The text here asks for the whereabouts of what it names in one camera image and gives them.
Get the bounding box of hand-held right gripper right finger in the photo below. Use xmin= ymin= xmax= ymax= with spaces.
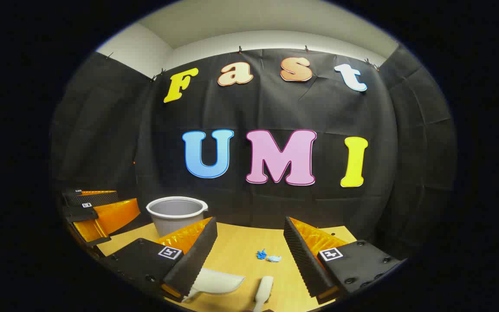
xmin=284 ymin=216 xmax=406 ymax=304

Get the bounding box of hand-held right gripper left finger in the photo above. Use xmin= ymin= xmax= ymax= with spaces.
xmin=102 ymin=217 xmax=218 ymax=303

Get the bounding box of white plastic dustpan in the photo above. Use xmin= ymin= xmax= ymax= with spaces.
xmin=182 ymin=268 xmax=246 ymax=302

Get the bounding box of grey plastic garbage bin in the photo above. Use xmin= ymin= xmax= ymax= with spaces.
xmin=146 ymin=196 xmax=209 ymax=238

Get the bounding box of small white broom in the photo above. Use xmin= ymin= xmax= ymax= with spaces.
xmin=253 ymin=276 xmax=274 ymax=312

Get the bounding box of wooden desktop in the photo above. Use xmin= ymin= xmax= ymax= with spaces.
xmin=96 ymin=221 xmax=358 ymax=312

